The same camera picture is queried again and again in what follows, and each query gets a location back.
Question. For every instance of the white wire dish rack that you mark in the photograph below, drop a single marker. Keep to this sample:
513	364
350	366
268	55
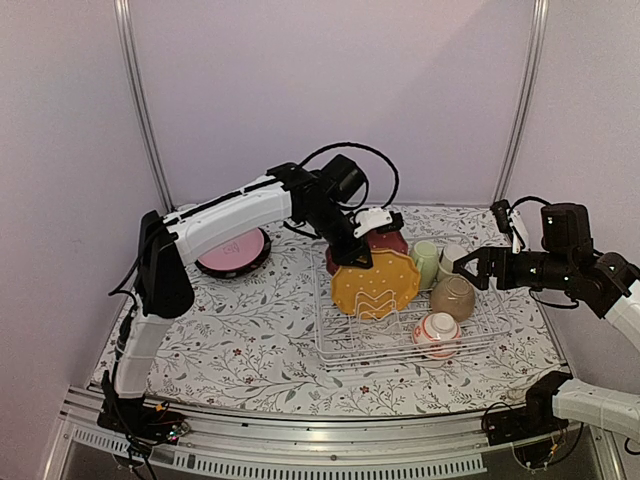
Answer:
342	340

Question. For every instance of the right aluminium frame post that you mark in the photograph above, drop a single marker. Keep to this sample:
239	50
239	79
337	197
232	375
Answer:
533	56

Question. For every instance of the floral tablecloth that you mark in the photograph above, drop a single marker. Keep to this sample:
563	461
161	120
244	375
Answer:
249	343

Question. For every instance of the left aluminium frame post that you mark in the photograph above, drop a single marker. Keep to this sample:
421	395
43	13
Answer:
125	27

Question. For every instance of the light green mug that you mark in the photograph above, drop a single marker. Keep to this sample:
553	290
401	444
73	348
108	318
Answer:
425	255

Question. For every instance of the aluminium frame post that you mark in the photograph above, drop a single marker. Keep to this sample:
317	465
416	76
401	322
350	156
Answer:
533	56
125	27

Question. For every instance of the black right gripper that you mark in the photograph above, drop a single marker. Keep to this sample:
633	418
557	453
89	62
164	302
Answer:
489	255

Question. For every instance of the aluminium front rail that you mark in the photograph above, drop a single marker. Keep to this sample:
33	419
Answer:
225	444

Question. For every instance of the beige ceramic bowl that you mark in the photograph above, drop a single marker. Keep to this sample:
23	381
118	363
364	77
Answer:
455	296

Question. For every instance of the maroon polka dot plate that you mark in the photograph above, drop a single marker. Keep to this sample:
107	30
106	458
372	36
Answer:
389	240

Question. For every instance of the white brown cup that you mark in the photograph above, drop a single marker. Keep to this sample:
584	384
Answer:
448	255

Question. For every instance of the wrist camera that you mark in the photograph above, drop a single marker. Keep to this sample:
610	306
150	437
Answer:
511	225
377	219

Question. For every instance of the red patterned white bowl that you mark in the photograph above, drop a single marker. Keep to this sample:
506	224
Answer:
437	336

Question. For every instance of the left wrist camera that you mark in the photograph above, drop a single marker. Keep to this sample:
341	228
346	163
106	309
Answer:
377	219

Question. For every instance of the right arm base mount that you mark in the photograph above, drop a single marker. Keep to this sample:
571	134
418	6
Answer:
504	424

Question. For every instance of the yellow polka dot plate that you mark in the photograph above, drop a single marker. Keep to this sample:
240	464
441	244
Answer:
388	286

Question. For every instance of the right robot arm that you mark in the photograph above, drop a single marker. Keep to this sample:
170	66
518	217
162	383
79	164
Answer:
605	282

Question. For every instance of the pink bear plate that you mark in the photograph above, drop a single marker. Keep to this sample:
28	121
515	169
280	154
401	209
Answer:
236	253

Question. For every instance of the black rimmed white plate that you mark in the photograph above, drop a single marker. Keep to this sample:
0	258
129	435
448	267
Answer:
244	270

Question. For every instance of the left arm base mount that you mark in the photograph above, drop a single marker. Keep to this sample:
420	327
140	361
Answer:
150	425

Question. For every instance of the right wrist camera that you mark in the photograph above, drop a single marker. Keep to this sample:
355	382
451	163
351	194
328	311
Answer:
511	225

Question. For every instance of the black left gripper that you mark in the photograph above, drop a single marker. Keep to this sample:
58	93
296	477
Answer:
348	257

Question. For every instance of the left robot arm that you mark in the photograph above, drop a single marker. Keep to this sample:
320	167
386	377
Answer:
162	291

